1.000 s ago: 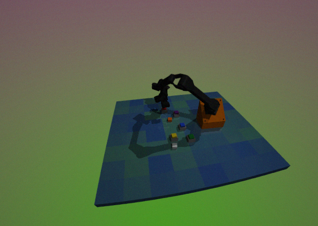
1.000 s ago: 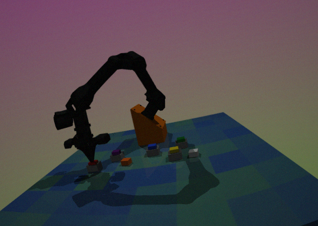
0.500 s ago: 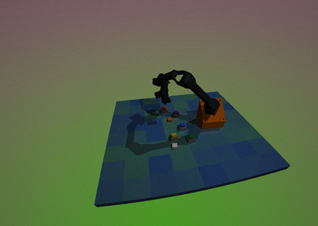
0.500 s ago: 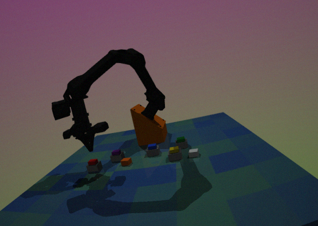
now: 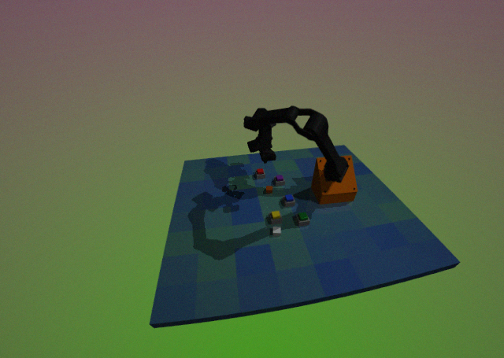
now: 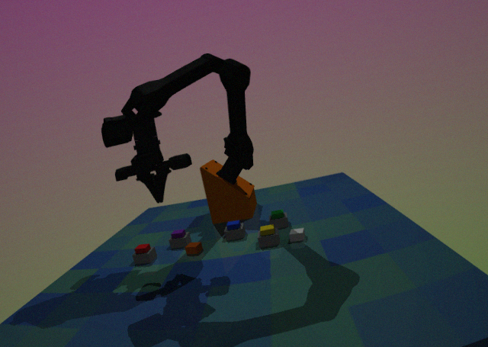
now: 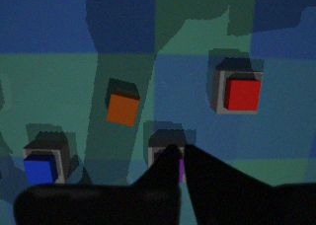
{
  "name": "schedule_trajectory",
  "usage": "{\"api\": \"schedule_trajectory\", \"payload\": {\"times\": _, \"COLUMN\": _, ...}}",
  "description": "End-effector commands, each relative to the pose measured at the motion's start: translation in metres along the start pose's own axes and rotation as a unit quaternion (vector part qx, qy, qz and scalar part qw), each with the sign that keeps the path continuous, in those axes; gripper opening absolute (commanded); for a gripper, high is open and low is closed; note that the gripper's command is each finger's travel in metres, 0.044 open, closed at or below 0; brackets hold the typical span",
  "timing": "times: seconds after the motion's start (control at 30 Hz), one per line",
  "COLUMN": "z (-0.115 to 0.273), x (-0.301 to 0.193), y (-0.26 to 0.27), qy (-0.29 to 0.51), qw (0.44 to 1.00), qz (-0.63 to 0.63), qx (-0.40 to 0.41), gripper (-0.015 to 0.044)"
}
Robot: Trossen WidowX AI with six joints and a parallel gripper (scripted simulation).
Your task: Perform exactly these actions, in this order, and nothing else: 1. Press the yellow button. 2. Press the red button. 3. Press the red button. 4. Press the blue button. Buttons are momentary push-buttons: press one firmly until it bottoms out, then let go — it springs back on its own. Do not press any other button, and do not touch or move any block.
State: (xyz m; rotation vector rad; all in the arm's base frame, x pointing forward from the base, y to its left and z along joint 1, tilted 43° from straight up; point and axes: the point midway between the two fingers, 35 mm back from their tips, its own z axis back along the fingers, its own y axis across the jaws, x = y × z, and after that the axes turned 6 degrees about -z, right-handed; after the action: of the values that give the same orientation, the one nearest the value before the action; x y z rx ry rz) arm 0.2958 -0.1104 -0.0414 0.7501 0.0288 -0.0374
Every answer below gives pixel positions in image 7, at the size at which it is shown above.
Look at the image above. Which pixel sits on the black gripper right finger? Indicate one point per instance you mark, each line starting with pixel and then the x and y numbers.
pixel 222 195

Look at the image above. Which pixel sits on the red button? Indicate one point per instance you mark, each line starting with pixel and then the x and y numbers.
pixel 236 91

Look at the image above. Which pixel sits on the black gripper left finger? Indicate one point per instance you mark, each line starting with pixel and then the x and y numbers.
pixel 153 199

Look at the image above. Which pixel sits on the orange block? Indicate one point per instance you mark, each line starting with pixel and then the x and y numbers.
pixel 122 108

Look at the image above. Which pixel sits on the blue button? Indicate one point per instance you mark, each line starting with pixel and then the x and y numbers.
pixel 47 162

